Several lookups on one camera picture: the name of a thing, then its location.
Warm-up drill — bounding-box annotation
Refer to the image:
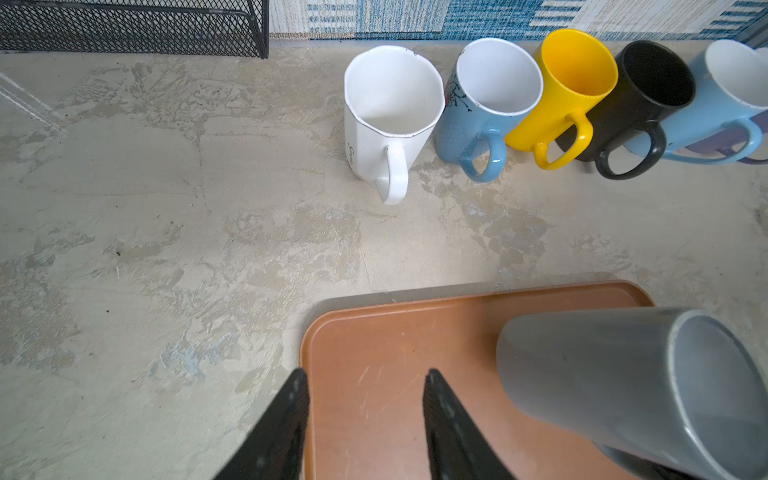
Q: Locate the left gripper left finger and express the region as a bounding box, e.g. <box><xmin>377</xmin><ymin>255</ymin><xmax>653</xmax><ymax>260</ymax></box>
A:
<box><xmin>214</xmin><ymin>368</ymin><xmax>310</xmax><ymax>480</ymax></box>

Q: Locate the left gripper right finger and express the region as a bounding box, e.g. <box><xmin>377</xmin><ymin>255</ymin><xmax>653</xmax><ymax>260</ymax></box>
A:
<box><xmin>422</xmin><ymin>368</ymin><xmax>515</xmax><ymax>480</ymax></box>

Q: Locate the grey mug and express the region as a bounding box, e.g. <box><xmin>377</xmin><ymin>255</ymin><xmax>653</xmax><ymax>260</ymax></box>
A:
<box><xmin>496</xmin><ymin>307</ymin><xmax>767</xmax><ymax>479</ymax></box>

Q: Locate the white mug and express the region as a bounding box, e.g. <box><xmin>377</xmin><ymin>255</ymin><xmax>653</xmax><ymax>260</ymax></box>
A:
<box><xmin>343</xmin><ymin>45</ymin><xmax>445</xmax><ymax>205</ymax></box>

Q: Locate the teal blue mug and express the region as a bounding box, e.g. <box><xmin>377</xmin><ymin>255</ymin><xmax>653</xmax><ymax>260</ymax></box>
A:
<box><xmin>434</xmin><ymin>38</ymin><xmax>543</xmax><ymax>183</ymax></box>

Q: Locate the yellow mug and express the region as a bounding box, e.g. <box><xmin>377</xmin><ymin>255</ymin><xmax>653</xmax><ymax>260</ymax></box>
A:
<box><xmin>505</xmin><ymin>28</ymin><xmax>618</xmax><ymax>170</ymax></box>

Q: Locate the lavender mug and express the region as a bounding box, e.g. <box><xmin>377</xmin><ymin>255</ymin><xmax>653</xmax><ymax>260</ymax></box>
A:
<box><xmin>683</xmin><ymin>107</ymin><xmax>768</xmax><ymax>166</ymax></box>

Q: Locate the black mug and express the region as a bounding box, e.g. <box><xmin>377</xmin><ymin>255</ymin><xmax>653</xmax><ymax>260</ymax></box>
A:
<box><xmin>542</xmin><ymin>33</ymin><xmax>696</xmax><ymax>180</ymax></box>

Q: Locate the light blue mug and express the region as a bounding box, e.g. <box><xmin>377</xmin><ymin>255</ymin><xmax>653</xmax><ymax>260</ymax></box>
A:
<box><xmin>617</xmin><ymin>40</ymin><xmax>767</xmax><ymax>165</ymax></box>

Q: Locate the brown rectangular tray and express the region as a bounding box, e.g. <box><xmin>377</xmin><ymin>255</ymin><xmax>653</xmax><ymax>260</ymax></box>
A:
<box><xmin>300</xmin><ymin>281</ymin><xmax>652</xmax><ymax>479</ymax></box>

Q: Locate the black wire shelf rack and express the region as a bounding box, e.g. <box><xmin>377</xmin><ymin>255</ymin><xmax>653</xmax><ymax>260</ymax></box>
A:
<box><xmin>1</xmin><ymin>0</ymin><xmax>269</xmax><ymax>59</ymax></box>

